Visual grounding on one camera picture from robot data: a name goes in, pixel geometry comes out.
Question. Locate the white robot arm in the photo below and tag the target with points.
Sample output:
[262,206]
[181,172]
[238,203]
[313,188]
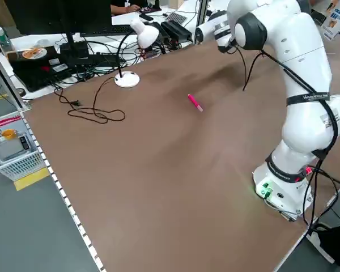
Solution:
[300,71]

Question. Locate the blue and white book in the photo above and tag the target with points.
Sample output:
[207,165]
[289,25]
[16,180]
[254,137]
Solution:
[335,25]

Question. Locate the pink highlighter pen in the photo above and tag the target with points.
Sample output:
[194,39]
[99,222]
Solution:
[194,101]

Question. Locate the white desk lamp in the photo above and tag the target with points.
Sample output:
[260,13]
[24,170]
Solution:
[147,32]

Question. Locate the grey perforated tray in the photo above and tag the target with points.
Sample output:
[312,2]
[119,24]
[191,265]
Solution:
[176,17]

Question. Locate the black keyboard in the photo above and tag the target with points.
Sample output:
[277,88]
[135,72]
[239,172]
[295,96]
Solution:
[110,29]

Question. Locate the black smartphone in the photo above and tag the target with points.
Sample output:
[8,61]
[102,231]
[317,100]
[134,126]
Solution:
[146,16]

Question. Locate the person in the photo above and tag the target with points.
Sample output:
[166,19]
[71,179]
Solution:
[117,8]

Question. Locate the white plastic basket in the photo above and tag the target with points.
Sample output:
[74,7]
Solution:
[20,167]

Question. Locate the flat black case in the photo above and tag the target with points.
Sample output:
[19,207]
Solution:
[31,71]

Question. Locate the grey digital scale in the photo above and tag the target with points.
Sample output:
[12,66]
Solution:
[12,148]

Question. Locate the printed disc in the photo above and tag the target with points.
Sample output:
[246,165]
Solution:
[34,53]

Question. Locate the orange cup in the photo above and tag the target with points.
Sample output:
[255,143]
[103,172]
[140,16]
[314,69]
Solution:
[9,134]

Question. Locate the black computer monitor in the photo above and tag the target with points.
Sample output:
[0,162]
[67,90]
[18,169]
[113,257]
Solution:
[59,14]

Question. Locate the person's sneaker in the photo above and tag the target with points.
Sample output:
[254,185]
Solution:
[321,249]

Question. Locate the aluminium frame post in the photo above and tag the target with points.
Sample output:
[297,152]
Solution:
[202,11]
[5,79]

